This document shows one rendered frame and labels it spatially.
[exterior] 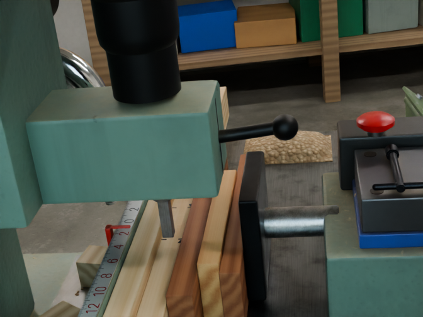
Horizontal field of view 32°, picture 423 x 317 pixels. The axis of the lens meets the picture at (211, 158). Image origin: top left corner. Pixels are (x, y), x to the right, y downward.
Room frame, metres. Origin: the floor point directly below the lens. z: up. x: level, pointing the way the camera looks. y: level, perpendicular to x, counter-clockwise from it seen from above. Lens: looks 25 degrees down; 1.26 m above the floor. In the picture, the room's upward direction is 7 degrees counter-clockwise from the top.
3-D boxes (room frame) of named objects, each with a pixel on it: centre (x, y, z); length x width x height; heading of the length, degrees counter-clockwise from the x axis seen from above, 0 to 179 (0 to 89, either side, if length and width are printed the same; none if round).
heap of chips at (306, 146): (0.77, -0.09, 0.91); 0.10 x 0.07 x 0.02; 81
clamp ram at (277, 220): (0.53, -0.06, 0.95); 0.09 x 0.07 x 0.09; 171
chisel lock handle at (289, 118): (0.52, -0.03, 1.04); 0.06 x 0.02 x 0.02; 81
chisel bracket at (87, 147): (0.53, 0.06, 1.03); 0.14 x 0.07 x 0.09; 81
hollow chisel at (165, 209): (0.53, 0.04, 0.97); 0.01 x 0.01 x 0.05; 81
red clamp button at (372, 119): (0.55, -0.13, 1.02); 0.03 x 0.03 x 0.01
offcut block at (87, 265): (0.71, 0.14, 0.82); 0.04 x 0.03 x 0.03; 161
